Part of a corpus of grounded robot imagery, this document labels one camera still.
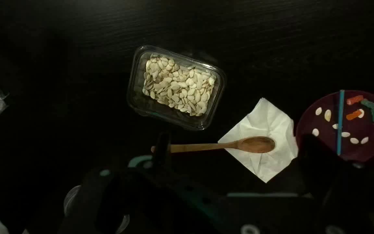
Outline green gummy worm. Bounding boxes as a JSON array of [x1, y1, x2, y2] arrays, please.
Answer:
[[362, 99, 374, 123]]

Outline maroon round plate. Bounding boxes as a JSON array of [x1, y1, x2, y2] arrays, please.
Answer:
[[295, 88, 374, 164]]

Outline pumpkin seeds pile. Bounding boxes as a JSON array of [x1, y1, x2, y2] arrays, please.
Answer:
[[142, 53, 217, 118]]

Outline orange and white gummy worm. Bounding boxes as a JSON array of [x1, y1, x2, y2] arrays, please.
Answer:
[[345, 108, 367, 122]]

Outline blue straw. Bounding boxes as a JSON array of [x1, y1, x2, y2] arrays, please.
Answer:
[[336, 88, 347, 157]]

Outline white paper napkin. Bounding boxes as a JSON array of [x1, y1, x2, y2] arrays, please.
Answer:
[[217, 96, 301, 184]]

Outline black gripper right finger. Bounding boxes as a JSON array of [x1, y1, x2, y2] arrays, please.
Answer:
[[337, 158, 372, 197]]

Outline clear rounded plastic container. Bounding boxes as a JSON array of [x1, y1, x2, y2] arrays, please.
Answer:
[[63, 183, 133, 234]]

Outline wooden spoon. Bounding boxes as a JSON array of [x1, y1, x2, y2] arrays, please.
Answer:
[[150, 135, 277, 154]]

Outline clear rectangular seed container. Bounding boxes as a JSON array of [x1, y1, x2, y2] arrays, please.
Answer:
[[127, 44, 228, 131]]

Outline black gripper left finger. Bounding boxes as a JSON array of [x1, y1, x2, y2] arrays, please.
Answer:
[[154, 131, 173, 171]]

